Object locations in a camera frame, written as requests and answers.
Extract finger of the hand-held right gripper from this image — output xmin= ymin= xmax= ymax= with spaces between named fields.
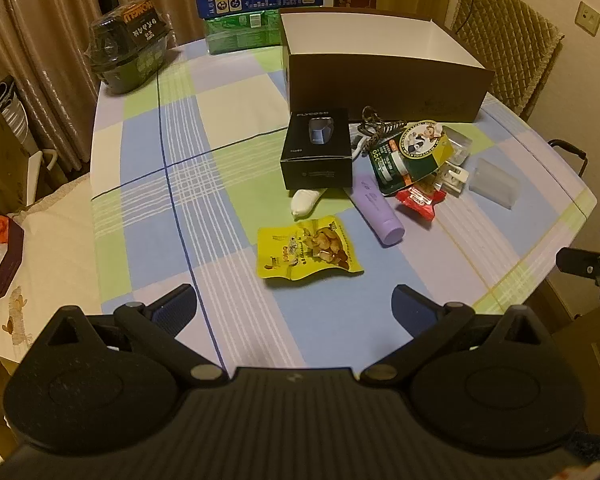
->
xmin=555 ymin=247 xmax=600 ymax=278

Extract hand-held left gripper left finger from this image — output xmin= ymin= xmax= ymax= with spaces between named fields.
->
xmin=32 ymin=284 xmax=229 ymax=389

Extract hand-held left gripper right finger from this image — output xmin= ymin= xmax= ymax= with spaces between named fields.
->
xmin=360 ymin=285 xmax=557 ymax=389

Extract purple tube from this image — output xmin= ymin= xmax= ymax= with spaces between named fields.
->
xmin=352 ymin=172 xmax=406 ymax=247

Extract red candy packet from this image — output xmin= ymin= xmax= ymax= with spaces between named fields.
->
xmin=396 ymin=182 xmax=449 ymax=220

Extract translucent plastic case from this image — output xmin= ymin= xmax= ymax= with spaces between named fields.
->
xmin=467 ymin=157 xmax=521 ymax=210

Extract yellow snack packet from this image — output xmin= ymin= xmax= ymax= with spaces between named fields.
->
xmin=257 ymin=216 xmax=365 ymax=281

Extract white plug adapter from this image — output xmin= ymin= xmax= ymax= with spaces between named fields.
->
xmin=436 ymin=164 xmax=469 ymax=194

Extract white toothbrush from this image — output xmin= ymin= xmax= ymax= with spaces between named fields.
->
xmin=290 ymin=187 xmax=337 ymax=221

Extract green snack packet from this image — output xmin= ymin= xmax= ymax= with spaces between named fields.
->
xmin=369 ymin=120 xmax=462 ymax=197

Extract small clear plastic box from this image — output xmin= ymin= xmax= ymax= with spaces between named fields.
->
xmin=442 ymin=127 xmax=474 ymax=166

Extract black shaver box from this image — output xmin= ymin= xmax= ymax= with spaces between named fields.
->
xmin=280 ymin=108 xmax=354 ymax=190

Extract brown cardboard box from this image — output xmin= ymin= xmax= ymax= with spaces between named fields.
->
xmin=279 ymin=7 xmax=496 ymax=125

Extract checkered cloth desktop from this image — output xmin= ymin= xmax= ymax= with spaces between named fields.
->
xmin=91 ymin=35 xmax=597 ymax=372

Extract cream embroidered cloth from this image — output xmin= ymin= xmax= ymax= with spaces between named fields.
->
xmin=0 ymin=174 xmax=107 ymax=461

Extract brown octagonal box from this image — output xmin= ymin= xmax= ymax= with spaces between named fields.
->
xmin=0 ymin=215 xmax=26 ymax=307

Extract chair with quilted cushion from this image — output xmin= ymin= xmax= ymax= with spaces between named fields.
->
xmin=450 ymin=0 xmax=565 ymax=122

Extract brown shipping cartons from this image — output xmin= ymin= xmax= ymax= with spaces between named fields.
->
xmin=0 ymin=77 xmax=46 ymax=207

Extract black plastic food bowl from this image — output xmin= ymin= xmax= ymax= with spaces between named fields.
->
xmin=83 ymin=0 xmax=176 ymax=95

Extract green carton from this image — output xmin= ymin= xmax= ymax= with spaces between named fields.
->
xmin=205 ymin=10 xmax=287 ymax=55

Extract beige curtain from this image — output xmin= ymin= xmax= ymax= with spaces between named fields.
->
xmin=0 ymin=0 xmax=201 ymax=177

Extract black trolley handle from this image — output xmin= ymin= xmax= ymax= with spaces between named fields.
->
xmin=547 ymin=139 xmax=589 ymax=177

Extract beige wall socket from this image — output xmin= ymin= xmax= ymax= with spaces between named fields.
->
xmin=575 ymin=1 xmax=600 ymax=37

